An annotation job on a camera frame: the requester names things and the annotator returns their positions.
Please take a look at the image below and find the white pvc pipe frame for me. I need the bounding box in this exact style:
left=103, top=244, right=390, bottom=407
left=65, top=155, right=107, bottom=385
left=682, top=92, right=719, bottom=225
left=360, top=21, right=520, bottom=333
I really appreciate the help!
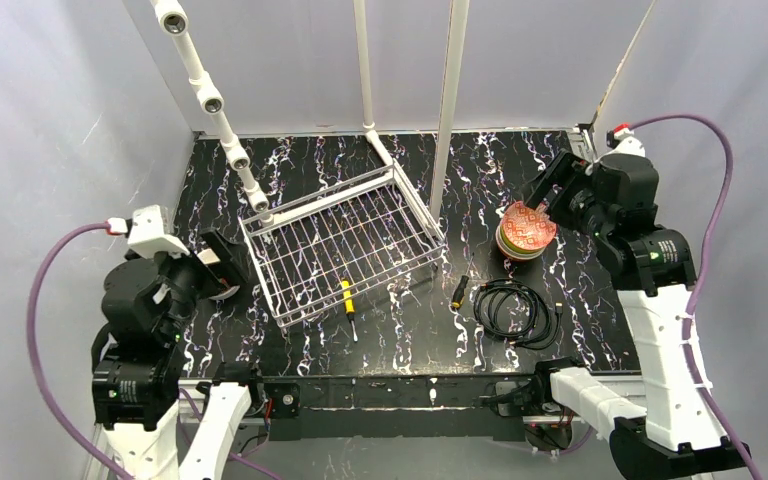
left=149, top=0, right=452, bottom=241

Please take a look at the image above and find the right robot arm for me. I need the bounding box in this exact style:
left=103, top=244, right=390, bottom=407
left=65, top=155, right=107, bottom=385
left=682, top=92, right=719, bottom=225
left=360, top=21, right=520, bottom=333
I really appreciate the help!
left=525, top=151, right=751, bottom=479

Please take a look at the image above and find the purple cable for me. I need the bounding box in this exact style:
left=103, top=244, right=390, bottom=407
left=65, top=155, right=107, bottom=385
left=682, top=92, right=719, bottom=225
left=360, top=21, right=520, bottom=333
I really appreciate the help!
left=629, top=113, right=764, bottom=480
left=26, top=222, right=135, bottom=480

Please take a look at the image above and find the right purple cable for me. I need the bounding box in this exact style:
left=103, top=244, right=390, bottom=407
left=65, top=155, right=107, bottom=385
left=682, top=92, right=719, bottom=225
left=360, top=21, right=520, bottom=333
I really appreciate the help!
left=629, top=113, right=764, bottom=480

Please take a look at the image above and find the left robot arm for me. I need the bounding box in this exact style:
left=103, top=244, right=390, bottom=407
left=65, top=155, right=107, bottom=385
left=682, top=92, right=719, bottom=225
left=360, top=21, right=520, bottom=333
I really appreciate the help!
left=91, top=222, right=251, bottom=479

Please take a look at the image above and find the white wire dish rack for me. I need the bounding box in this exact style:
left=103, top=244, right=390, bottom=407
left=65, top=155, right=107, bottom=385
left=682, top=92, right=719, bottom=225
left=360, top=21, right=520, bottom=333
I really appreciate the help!
left=240, top=164, right=445, bottom=331

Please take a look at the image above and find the red patterned blue bowl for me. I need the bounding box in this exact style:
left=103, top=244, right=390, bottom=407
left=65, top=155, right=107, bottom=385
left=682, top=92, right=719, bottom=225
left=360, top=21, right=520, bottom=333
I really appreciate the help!
left=499, top=201, right=557, bottom=250

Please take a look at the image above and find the yellow handled screwdriver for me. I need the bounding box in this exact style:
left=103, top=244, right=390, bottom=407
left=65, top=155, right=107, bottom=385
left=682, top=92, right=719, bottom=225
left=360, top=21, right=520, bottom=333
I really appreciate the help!
left=341, top=279, right=359, bottom=343

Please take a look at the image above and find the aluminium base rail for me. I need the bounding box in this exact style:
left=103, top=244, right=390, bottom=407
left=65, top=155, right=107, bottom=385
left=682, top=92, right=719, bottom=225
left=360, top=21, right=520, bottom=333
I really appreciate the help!
left=85, top=370, right=717, bottom=480

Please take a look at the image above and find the white bowl brown rim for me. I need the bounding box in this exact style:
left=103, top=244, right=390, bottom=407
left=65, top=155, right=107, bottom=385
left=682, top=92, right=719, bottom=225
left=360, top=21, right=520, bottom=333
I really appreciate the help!
left=210, top=282, right=240, bottom=301

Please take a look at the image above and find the white vertical pole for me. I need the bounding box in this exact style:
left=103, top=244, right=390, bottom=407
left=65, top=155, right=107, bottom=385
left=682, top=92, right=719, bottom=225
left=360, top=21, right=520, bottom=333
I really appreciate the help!
left=428, top=0, right=470, bottom=225

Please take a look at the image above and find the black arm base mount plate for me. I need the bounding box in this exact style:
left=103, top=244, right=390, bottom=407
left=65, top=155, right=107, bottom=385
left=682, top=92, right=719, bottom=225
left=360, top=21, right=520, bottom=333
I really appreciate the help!
left=202, top=374, right=597, bottom=443

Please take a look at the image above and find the black orange handled screwdriver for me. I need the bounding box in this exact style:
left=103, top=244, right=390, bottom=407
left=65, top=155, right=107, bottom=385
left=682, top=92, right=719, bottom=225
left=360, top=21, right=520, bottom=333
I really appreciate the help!
left=450, top=254, right=474, bottom=310

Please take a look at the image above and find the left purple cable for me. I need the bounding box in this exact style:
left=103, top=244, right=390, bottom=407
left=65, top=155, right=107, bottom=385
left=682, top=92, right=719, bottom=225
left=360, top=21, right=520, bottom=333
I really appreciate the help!
left=26, top=222, right=135, bottom=480

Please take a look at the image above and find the coiled black cable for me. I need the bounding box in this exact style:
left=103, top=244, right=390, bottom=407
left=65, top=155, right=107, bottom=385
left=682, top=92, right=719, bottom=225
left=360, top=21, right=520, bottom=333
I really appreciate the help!
left=473, top=277, right=565, bottom=351

